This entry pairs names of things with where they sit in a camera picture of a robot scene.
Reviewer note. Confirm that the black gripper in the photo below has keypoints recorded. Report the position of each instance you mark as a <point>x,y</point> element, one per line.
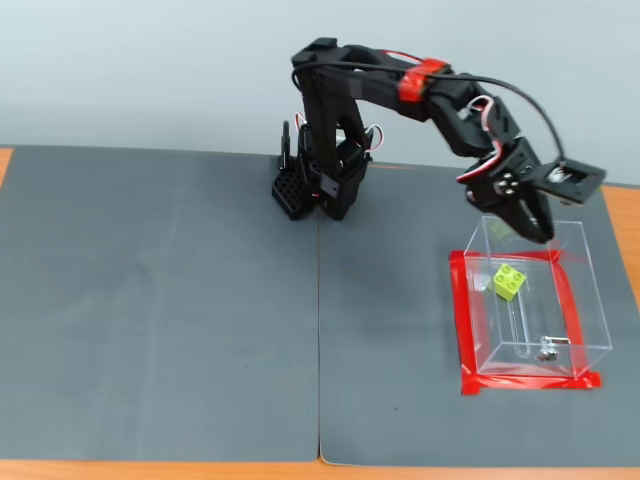
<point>520,192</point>

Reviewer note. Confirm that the grey rubber mat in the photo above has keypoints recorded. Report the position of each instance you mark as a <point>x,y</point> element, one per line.
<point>150,350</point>
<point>400,325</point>

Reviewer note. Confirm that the red tape band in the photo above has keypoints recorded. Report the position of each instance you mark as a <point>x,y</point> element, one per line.
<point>417,85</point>

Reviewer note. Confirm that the green lego block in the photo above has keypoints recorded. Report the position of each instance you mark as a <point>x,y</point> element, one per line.
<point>510,282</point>

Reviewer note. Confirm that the red tape strip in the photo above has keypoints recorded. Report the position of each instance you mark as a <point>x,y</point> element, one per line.
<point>457,310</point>
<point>480,255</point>
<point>525,384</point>
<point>567,300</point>

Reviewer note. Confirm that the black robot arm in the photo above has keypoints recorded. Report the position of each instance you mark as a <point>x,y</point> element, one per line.
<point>325,125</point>

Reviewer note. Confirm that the transparent acrylic box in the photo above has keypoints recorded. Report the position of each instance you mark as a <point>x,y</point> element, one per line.
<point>575,310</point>

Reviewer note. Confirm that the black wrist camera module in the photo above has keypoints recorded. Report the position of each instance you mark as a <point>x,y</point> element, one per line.
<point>575,182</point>

